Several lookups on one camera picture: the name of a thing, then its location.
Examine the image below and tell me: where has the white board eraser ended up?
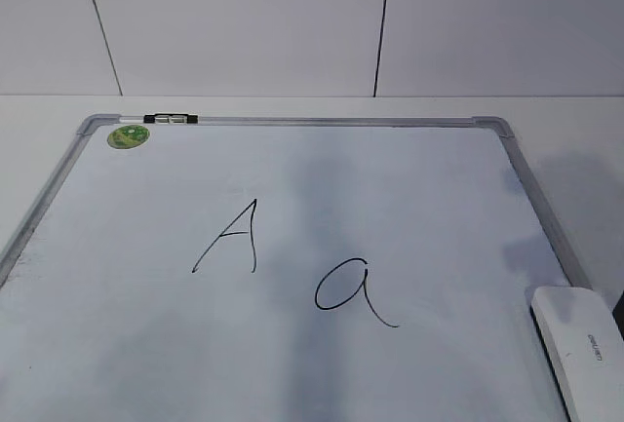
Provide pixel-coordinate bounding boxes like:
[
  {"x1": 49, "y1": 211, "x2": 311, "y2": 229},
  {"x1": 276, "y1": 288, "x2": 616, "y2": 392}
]
[{"x1": 530, "y1": 287, "x2": 623, "y2": 422}]

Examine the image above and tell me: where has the round green sticker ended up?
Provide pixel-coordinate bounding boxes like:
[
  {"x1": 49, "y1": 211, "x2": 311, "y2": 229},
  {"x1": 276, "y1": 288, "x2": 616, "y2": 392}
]
[{"x1": 107, "y1": 125, "x2": 150, "y2": 149}]

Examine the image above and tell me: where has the white board with grey frame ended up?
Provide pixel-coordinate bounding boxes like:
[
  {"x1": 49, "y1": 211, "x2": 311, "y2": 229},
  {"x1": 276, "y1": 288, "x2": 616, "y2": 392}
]
[{"x1": 1, "y1": 115, "x2": 596, "y2": 421}]

